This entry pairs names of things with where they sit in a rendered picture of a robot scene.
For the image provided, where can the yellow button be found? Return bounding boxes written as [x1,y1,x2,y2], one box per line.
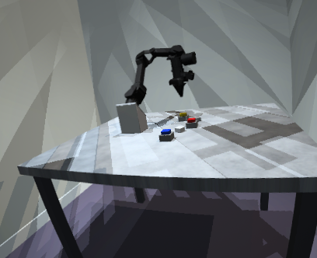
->
[178,113,189,122]

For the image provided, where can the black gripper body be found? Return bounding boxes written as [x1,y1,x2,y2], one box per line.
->
[169,66,188,85]

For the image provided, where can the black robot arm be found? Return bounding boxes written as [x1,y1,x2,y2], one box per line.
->
[125,45,197,105]

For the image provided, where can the blue button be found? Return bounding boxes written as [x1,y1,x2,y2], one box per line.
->
[159,129,174,141]

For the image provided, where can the red button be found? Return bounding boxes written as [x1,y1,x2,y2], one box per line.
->
[186,118,198,129]

